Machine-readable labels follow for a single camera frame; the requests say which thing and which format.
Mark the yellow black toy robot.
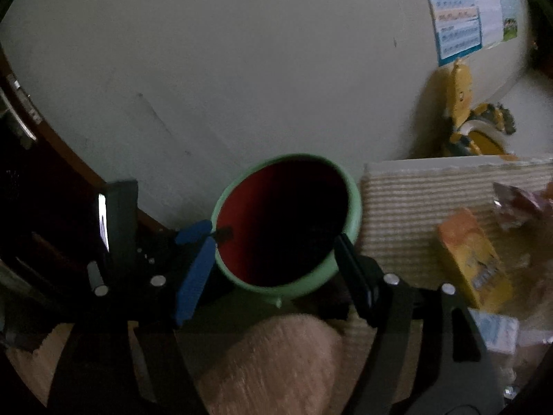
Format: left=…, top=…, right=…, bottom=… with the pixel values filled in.
left=471, top=103, right=518, bottom=136

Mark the green bin with red inside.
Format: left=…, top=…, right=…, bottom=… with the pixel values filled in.
left=210, top=153, right=364, bottom=307

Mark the small white blue carton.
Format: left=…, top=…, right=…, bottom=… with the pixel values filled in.
left=470, top=310, right=520, bottom=354

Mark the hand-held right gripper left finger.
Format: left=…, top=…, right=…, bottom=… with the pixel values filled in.
left=47, top=238, right=217, bottom=415

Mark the metal door handle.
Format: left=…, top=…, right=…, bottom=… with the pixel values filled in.
left=0, top=73, right=43, bottom=151

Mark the teal wall poster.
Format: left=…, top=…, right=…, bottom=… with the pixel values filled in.
left=495, top=0, right=520, bottom=42

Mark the silver pink wrapper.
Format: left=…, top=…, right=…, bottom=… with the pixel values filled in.
left=493, top=182, right=546, bottom=231

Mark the yellow orange carton box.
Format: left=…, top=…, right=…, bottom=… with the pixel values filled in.
left=435, top=207, right=515, bottom=314

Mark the pink fluffy rug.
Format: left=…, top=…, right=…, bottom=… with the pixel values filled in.
left=9, top=313, right=415, bottom=415

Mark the blue bordered chart wall poster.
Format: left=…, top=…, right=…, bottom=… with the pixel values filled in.
left=425, top=0, right=483, bottom=68

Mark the yellow child potty seat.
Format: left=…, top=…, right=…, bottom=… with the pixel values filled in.
left=441, top=58, right=517, bottom=158

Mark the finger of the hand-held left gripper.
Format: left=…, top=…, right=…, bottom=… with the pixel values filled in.
left=174, top=220, right=213, bottom=246

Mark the beige striped woven mat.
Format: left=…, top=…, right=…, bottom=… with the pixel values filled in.
left=346, top=156, right=553, bottom=403

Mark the white wall poster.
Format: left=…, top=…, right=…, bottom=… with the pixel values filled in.
left=471, top=0, right=504, bottom=49

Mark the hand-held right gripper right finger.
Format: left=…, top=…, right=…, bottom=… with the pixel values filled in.
left=334, top=232, right=508, bottom=415

